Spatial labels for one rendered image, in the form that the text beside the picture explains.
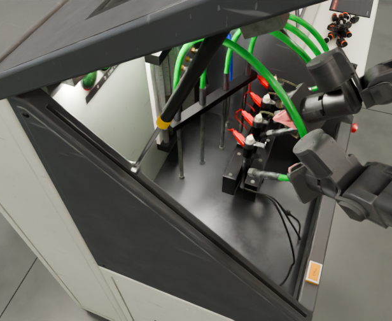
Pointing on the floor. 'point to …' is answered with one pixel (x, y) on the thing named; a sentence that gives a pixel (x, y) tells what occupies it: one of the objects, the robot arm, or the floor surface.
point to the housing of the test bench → (32, 168)
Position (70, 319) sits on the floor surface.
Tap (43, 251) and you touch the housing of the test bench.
